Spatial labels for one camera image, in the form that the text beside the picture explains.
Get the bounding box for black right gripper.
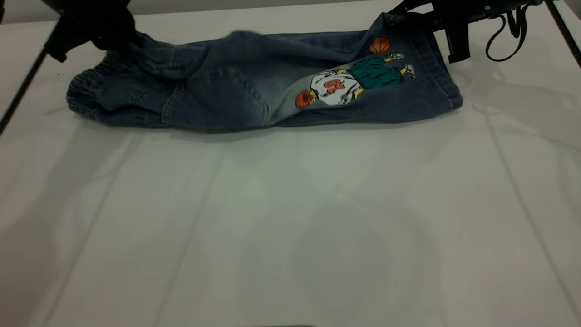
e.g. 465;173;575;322
388;0;543;64

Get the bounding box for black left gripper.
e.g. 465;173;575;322
41;0;137;62

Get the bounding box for blue denim pants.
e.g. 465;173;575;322
66;11;463;133

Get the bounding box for thin black looped cable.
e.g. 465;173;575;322
485;4;531;62

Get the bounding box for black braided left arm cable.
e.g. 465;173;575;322
0;23;59;135

